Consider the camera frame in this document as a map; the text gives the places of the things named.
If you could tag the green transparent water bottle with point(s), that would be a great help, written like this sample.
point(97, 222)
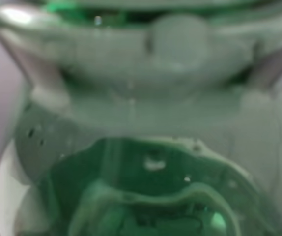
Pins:
point(143, 118)

